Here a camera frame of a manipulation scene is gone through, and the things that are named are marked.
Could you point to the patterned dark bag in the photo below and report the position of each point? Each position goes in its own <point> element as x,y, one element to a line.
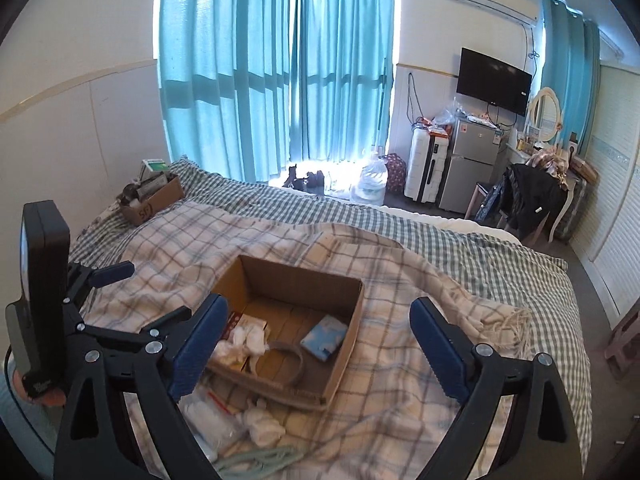
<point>396,172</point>

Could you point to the red and white packet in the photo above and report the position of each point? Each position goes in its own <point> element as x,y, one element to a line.
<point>234,320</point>

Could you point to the silver fridge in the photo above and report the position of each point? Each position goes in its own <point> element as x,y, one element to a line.
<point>470,170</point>

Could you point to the black shoe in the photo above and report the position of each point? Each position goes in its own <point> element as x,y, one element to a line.
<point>294,179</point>
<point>316,181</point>

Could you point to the crumpled white tissue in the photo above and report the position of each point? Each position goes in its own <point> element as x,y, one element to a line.
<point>242,342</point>
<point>262,422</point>

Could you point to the white wardrobe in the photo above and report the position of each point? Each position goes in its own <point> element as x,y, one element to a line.
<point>617,185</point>

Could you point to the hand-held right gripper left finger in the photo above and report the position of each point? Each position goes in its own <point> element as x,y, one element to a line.
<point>200,347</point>

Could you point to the oval white mirror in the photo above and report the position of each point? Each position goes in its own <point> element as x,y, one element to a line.
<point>545,112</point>

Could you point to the blue tissue packet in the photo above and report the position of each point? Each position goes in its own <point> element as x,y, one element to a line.
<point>324,338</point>

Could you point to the grey headband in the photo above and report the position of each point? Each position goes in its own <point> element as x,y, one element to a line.
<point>295,355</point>

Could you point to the white suitcase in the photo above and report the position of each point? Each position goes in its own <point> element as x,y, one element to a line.
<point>422,170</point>

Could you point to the green and white carton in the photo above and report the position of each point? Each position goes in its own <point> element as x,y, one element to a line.
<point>152,166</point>

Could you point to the clear plastic packet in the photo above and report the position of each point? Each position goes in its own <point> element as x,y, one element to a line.
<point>210,417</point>

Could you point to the wooden chair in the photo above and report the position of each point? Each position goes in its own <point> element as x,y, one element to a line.
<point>477,200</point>

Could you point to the plaid blanket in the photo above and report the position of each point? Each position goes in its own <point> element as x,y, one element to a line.
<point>400,410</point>

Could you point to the small cardboard box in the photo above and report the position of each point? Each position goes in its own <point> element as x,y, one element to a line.
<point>155,205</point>

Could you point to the teal window curtain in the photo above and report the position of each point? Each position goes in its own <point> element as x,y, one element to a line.
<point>345,60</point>
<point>567,60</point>
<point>225,70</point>

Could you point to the person's left hand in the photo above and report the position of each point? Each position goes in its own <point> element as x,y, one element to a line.
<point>47,396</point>

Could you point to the clear water jug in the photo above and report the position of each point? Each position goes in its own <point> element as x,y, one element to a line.
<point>371,180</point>

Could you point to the black jacket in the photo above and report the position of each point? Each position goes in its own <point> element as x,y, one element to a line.
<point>532,195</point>

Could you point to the black wall television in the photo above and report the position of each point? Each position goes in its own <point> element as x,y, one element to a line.
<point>492,82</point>

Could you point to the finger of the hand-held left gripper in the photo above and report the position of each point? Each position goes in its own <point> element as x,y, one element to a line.
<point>112,272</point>
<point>165,322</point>

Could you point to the pink plastic stool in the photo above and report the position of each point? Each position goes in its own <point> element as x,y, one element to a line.
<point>625,342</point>

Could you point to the clear plastic bag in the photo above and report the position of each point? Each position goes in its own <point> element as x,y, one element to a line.
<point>452,112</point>

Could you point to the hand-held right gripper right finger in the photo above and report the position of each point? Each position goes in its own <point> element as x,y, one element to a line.
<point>440,352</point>

